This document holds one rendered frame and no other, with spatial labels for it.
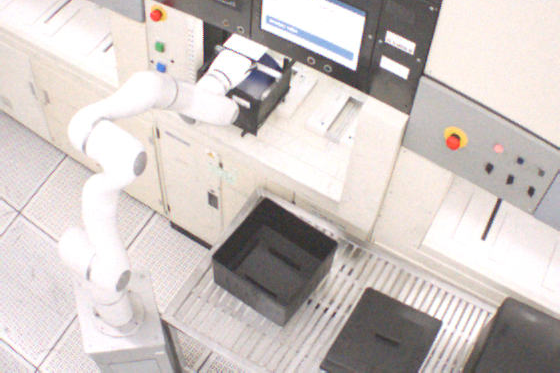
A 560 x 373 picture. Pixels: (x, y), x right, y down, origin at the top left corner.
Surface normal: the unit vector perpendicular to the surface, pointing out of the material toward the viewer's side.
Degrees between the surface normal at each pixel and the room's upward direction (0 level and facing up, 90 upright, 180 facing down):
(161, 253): 0
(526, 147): 90
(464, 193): 0
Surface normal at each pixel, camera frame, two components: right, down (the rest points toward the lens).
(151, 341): 0.06, -0.57
